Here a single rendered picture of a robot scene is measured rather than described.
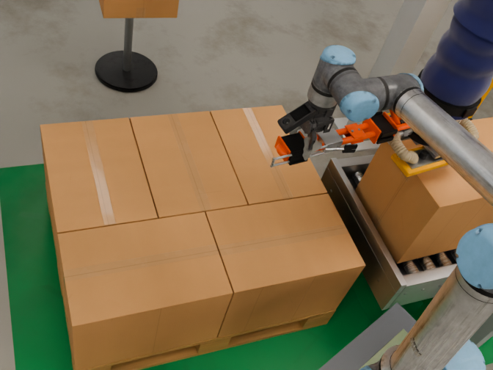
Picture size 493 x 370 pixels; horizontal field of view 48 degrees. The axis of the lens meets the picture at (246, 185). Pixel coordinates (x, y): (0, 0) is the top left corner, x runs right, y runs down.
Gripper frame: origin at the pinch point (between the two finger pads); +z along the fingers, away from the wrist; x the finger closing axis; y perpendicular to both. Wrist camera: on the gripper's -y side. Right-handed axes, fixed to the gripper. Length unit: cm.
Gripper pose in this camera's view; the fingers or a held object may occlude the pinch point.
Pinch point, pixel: (296, 147)
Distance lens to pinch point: 176.3
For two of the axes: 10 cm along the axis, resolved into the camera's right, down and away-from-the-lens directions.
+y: 8.8, -2.2, 4.2
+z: -2.0, 6.3, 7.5
